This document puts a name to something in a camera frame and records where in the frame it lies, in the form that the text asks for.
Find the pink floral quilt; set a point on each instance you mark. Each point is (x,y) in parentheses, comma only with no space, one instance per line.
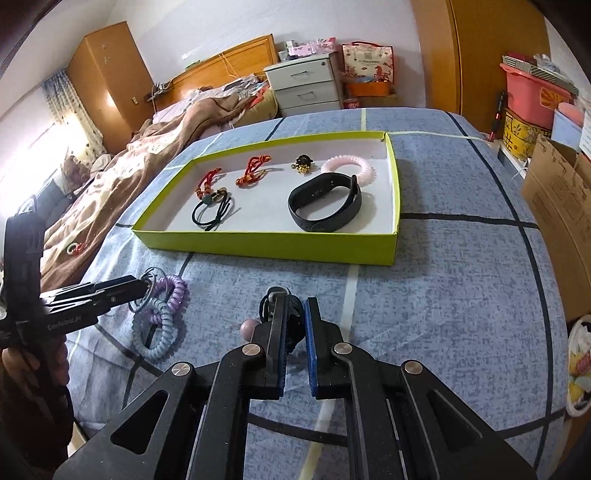
(115,184)

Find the white box pink lid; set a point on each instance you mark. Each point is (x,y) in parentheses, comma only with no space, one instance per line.
(570,124)

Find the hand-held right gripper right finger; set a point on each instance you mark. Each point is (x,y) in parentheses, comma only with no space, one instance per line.
(311,350)

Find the striped flat box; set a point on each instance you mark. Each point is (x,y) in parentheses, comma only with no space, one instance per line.
(540,71)

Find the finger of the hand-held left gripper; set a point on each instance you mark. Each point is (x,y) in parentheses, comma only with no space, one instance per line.
(106,302)
(101,286)

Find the red patterned gift bag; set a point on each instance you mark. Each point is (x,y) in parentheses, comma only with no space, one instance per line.
(369,64)

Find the blue plaid bedsheet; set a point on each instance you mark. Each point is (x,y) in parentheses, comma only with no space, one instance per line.
(438,300)

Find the red drink can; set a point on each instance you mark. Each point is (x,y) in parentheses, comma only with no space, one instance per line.
(353,104)

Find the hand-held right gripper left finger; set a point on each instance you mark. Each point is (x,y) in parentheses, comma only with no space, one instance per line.
(282,369)

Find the wooden headboard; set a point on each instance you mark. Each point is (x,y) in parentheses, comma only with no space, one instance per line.
(221,64)

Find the brown teddy bear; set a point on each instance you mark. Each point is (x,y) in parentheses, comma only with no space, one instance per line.
(74,170)

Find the brown blanket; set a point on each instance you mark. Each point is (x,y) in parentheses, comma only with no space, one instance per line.
(207,110)

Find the black fitness band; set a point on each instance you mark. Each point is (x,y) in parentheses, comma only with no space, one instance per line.
(323,224)

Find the narrow wooden wardrobe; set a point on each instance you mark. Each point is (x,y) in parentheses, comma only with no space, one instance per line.
(111,69)

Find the large wooden wardrobe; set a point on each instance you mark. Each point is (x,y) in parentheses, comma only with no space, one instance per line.
(485,55)

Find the grey nightstand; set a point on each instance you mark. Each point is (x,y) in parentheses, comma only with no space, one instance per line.
(304,87)

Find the pink packets on nightstand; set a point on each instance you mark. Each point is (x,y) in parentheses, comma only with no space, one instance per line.
(314,46)

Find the pink plastic tub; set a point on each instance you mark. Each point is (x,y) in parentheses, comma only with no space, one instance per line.
(531,101)

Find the large cardboard box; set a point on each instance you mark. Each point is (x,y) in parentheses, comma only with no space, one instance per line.
(554,207)

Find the person's left hand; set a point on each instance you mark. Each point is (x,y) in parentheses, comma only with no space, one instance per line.
(11,369)

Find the yellow patterned tin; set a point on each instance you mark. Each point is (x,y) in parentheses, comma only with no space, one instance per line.
(521,134)

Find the yellow-green cardboard box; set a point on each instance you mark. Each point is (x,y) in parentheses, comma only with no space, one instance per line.
(277,244)

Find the orange box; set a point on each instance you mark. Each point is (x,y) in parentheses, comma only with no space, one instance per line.
(369,88)

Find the patterned curtain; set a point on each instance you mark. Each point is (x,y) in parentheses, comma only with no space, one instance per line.
(78,110)

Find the floral round tray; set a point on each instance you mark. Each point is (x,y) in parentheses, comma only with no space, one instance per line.
(579,364)

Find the person's left forearm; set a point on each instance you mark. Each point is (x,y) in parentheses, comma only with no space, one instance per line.
(23,438)

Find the pillow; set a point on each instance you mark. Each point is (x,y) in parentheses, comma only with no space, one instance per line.
(263,108)

